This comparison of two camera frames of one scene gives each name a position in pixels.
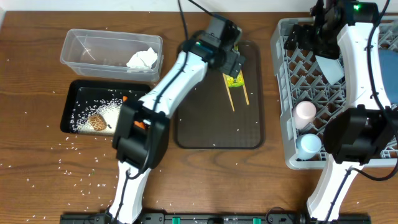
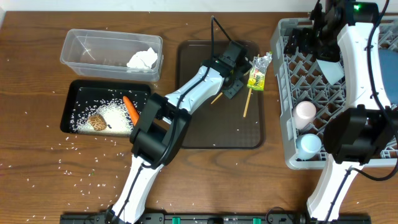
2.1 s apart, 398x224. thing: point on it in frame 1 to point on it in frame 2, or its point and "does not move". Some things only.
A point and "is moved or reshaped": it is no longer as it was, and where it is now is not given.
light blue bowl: [331, 69] does not move
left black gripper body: [234, 65] to [236, 88]
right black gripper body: [316, 40] does not move
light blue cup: [308, 145] does not move
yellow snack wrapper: [239, 81] is moved or reshaped
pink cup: [304, 113] does not move
